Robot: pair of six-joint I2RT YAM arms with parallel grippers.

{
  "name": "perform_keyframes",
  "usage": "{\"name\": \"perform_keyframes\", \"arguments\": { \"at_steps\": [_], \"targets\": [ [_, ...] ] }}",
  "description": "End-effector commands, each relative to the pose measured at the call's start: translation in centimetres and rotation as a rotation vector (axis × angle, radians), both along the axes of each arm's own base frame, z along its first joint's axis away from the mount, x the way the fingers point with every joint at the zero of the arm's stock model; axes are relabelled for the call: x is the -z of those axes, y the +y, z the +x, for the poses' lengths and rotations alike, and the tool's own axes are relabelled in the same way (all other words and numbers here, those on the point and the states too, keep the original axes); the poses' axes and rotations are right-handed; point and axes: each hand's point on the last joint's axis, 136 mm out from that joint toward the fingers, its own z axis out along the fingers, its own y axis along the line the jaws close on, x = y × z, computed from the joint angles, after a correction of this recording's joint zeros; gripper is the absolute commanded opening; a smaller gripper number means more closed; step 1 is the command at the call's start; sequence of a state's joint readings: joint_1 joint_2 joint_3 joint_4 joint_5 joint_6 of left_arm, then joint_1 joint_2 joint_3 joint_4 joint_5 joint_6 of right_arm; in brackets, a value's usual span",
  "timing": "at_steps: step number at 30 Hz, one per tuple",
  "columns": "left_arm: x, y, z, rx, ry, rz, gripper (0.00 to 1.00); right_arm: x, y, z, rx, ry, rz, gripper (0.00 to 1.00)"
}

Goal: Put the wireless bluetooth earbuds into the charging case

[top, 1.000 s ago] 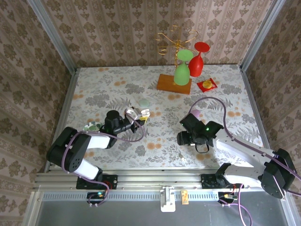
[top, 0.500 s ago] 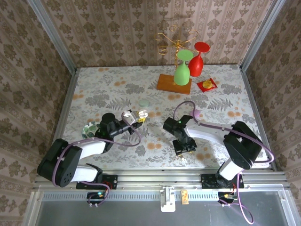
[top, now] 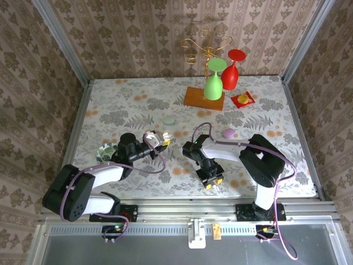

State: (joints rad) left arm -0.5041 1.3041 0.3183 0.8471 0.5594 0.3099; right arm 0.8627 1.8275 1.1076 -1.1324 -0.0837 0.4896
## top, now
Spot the small leaf pattern plate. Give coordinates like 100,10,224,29
95,141,119,163

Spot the small black controller board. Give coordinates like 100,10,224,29
255,225,276,238
101,225,126,235

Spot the green wine glass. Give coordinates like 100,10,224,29
203,57,227,100

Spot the red snack packet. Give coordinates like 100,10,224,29
230,91,256,108

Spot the grey metal panel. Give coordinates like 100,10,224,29
41,234,341,265

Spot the red wine glass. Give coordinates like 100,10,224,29
220,49,247,91

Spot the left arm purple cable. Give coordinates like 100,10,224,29
59,135,166,244

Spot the aluminium front mounting rail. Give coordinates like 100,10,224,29
38,197,339,224

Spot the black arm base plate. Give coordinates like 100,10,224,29
236,203,286,221
89,204,138,223

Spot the gold wire rack wooden base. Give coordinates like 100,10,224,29
180,29,234,112

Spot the white centre bracket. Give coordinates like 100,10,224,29
188,218,207,249

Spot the aluminium table side rail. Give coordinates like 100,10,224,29
281,77,326,201
55,79,93,199

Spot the slotted grey cable duct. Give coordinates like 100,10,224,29
49,223,336,236

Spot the aluminium frame post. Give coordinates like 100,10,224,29
280,0,333,83
30,0,92,86

